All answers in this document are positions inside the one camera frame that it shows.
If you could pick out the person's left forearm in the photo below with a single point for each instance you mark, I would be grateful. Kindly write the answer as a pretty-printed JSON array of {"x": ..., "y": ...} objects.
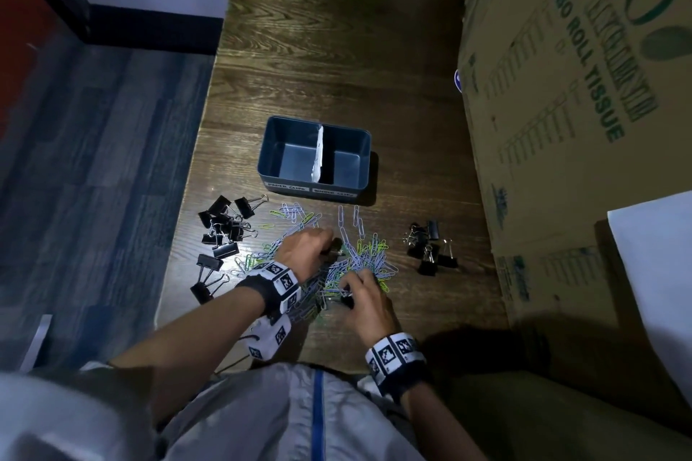
[{"x": 200, "y": 333}]

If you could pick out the person's left hand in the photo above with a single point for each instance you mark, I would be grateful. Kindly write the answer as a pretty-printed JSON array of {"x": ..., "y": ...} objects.
[{"x": 300, "y": 252}]

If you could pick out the small black binder clip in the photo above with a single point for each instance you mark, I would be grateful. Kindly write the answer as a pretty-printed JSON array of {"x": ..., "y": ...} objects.
[{"x": 347, "y": 302}]

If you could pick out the large brown cardboard box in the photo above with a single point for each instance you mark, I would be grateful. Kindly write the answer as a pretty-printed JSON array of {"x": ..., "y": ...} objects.
[{"x": 573, "y": 115}]

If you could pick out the person's left fingers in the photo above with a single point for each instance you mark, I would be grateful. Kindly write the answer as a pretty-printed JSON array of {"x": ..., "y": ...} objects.
[{"x": 324, "y": 242}]

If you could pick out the person's right fingers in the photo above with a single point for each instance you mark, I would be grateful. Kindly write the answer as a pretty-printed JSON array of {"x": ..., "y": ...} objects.
[{"x": 357, "y": 282}]

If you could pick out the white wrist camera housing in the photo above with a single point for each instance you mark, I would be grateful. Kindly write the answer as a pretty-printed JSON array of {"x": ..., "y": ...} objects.
[{"x": 268, "y": 337}]

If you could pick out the person's right forearm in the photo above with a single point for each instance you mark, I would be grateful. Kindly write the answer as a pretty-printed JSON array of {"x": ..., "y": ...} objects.
[{"x": 440, "y": 428}]

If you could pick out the grey jacket with blue zipper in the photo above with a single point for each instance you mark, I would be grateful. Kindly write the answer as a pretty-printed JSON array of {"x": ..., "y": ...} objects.
[{"x": 259, "y": 417}]

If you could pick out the black wristband with marker blocks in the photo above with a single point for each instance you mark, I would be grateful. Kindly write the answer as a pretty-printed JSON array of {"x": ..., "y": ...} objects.
[
  {"x": 275, "y": 285},
  {"x": 397, "y": 360}
]

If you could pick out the person's right hand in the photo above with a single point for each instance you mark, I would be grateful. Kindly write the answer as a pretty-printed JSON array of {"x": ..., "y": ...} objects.
[{"x": 373, "y": 309}]

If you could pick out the blue plastic sorting bin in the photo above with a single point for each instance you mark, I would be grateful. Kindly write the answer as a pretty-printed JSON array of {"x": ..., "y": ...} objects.
[{"x": 314, "y": 158}]

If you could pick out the pile of coloured paper clips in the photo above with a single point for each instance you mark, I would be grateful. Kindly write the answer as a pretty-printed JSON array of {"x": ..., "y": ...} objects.
[{"x": 365, "y": 261}]

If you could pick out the pile of black binder clips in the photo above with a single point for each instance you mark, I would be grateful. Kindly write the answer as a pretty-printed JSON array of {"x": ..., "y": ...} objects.
[
  {"x": 427, "y": 250},
  {"x": 221, "y": 231}
]

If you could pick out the white board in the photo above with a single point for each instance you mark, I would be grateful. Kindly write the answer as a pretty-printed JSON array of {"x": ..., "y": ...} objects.
[{"x": 657, "y": 282}]

